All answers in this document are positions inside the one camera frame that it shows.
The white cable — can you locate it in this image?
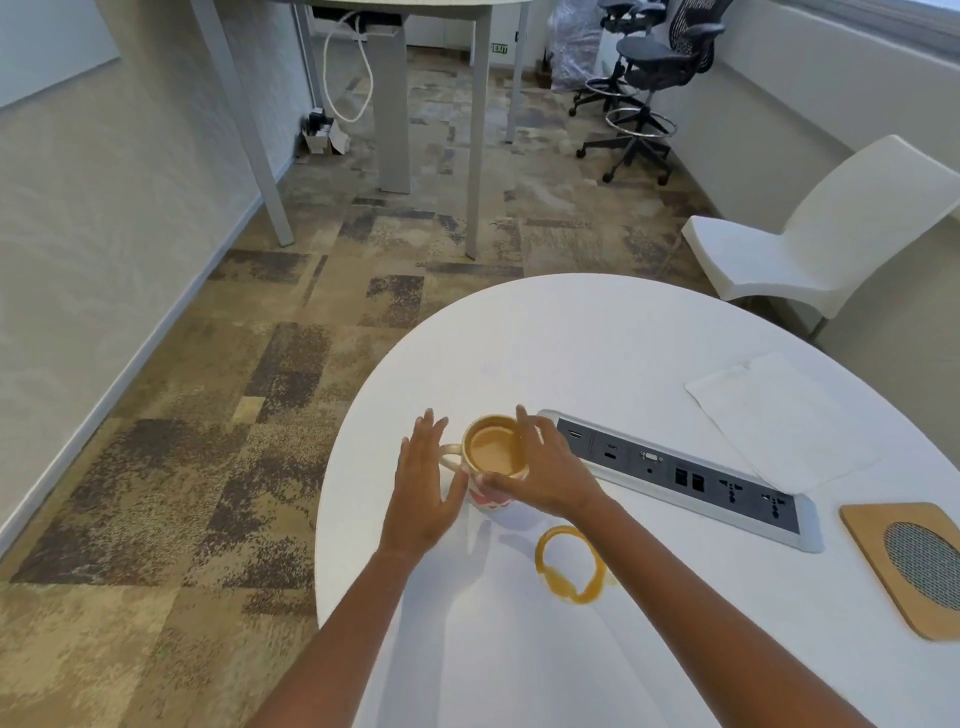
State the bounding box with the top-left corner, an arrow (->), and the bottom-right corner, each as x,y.
322,10 -> 375,125

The person's left hand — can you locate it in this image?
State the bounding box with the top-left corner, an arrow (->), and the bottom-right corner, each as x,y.
381,408 -> 471,561

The person's right forearm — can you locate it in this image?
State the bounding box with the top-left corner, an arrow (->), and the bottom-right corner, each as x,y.
573,495 -> 880,728

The white wall board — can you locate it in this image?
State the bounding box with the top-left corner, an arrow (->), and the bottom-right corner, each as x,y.
0,0 -> 122,111

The white table with thin legs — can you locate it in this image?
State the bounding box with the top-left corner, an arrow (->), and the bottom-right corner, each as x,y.
190,0 -> 535,261

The grey desk column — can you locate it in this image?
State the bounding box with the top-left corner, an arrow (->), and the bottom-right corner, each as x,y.
357,18 -> 413,195

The cork trivet with mesh centre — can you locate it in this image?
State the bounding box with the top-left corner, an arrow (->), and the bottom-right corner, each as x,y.
838,501 -> 960,643

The clear plastic wrapped bundle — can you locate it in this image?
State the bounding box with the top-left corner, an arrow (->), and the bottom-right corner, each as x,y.
546,0 -> 606,93

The person's right hand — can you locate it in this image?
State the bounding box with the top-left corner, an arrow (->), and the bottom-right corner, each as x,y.
480,405 -> 609,520

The white cardboard box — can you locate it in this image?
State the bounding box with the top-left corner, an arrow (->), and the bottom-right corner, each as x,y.
300,108 -> 353,158

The white paper napkin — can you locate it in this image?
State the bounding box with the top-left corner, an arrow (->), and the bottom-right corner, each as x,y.
684,351 -> 879,493

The black office stool with ring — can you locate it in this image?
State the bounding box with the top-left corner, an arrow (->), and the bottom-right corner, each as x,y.
576,0 -> 736,188

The white plastic chair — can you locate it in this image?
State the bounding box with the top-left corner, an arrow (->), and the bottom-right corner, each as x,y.
680,134 -> 960,340

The coffee spill ring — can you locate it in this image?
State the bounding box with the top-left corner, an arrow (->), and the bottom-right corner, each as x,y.
533,525 -> 610,606

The black office chair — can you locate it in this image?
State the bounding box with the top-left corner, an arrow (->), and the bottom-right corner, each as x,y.
567,0 -> 670,118

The cream mug with red print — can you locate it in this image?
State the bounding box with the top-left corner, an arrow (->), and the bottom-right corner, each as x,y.
437,414 -> 531,512

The person's left forearm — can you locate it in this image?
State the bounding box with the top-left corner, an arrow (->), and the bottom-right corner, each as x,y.
249,546 -> 426,728

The light brown coffee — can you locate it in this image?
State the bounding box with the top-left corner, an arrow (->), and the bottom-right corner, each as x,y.
468,425 -> 525,477

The grey table socket panel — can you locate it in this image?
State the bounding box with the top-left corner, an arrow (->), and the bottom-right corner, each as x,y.
536,408 -> 825,555

